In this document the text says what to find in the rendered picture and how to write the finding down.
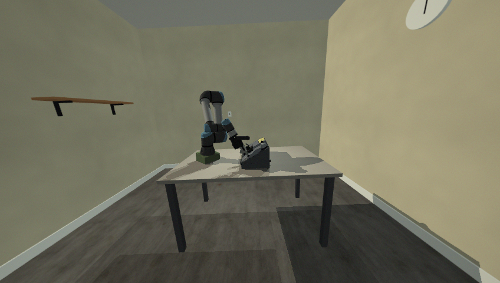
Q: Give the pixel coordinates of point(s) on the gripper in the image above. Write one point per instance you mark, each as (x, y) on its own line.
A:
(238, 143)

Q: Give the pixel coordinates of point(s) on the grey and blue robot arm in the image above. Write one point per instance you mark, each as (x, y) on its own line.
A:
(214, 133)

